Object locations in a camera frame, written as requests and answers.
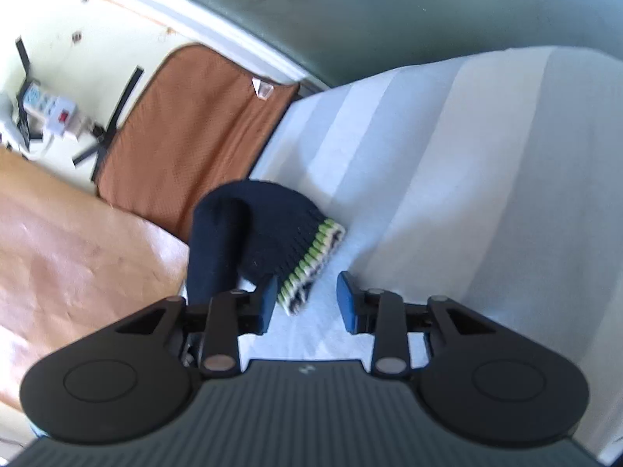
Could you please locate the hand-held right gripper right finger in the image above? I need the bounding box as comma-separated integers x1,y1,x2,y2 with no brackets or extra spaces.
337,271,508,378

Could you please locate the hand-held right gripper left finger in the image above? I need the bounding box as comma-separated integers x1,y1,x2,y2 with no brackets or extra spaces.
115,275,281,380

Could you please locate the navy knit sweater green trim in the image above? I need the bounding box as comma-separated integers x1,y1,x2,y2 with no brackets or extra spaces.
186,180,347,317

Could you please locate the grey striped bed sheet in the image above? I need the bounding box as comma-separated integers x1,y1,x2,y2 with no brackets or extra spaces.
238,46,623,465

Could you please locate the brown perforated seat mat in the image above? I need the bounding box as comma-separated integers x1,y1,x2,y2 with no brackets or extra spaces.
92,43,301,244

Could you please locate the wood grain vinyl sheet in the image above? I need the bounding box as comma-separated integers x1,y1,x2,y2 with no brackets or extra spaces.
0,146,190,414

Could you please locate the black tape strip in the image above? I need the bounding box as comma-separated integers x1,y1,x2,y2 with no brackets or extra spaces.
90,65,145,182
72,145,106,166
16,36,33,84

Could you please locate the white power strip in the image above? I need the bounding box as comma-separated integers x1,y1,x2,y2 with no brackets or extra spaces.
20,82,79,138

